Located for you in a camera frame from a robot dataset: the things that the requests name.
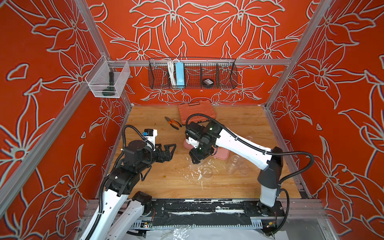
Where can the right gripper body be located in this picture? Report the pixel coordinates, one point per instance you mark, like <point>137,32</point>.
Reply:
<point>195,153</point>

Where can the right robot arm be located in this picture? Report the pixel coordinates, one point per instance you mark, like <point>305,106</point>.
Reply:
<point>205,139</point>

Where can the light blue box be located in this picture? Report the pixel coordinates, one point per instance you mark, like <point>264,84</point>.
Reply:
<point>180,74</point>

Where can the clear cookie jar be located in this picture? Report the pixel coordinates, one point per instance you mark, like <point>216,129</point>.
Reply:
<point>234,163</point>

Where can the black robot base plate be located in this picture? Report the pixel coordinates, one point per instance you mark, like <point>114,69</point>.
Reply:
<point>209,213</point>

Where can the dark green brush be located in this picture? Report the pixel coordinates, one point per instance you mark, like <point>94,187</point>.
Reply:
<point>110,90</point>

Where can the orange handled pliers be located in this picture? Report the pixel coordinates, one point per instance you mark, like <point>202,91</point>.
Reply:
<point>173,123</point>

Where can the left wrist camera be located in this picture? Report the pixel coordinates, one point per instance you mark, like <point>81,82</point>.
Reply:
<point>150,135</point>

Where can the black wire wall basket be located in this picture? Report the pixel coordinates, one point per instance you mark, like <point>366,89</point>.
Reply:
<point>223,71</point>

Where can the clear acrylic wall box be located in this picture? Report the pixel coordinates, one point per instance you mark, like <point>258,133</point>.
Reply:
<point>98,77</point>

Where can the orange tool case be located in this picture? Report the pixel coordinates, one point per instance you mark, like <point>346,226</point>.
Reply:
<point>201,107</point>

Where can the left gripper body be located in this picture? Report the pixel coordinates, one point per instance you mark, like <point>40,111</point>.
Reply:
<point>159,156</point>

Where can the pink plastic tray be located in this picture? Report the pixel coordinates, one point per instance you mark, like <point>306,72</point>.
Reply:
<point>219,153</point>

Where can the small black box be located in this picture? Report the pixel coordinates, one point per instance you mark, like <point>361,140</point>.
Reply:
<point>208,83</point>

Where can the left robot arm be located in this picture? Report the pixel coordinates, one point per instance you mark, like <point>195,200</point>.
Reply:
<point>116,212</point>

